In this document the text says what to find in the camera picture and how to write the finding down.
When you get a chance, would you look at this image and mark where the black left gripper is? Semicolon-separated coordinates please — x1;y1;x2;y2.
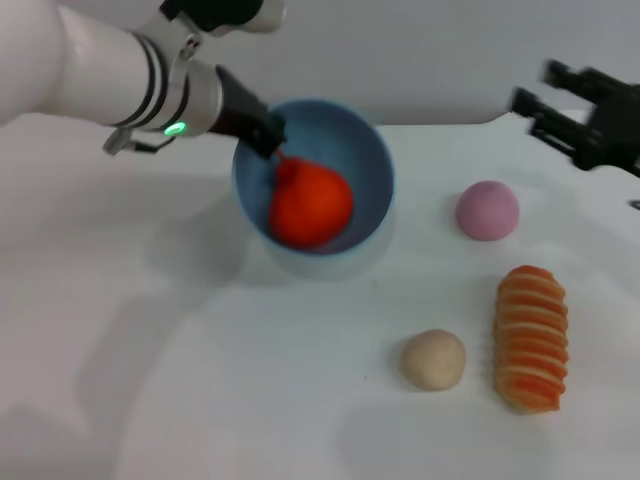
207;64;289;160

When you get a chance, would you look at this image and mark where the orange toy fruit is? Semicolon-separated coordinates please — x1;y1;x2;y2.
268;149;355;250

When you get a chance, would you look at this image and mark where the orange striped bread loaf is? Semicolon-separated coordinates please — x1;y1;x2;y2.
492;264;571;416

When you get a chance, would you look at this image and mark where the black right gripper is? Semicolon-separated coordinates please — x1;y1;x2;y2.
509;58;640;177

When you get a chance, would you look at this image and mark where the blue bowl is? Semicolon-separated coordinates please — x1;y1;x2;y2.
230;98;396;261

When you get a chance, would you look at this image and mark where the beige round bun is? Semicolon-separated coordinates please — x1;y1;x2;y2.
399;328;468;393

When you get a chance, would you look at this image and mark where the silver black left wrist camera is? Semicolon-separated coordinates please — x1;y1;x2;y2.
158;0;289;37

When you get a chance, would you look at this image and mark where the pink round bun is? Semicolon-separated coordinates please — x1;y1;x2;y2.
454;179;521;243

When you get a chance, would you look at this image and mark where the grey left arm cable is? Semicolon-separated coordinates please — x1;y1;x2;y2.
102;127;177;157

